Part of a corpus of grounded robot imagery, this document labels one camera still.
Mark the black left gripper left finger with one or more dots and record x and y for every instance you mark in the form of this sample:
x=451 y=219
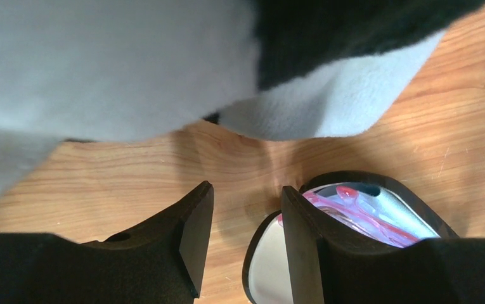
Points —
x=159 y=260

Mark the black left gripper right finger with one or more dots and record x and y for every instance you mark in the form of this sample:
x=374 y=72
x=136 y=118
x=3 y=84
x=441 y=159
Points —
x=331 y=263

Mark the pink transparent sunglasses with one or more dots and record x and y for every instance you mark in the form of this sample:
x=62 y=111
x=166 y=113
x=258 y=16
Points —
x=364 y=218

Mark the black glasses case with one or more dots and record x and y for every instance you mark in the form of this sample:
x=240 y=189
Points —
x=265 y=273

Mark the black white checkered pillow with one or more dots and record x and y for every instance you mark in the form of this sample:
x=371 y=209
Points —
x=125 y=71

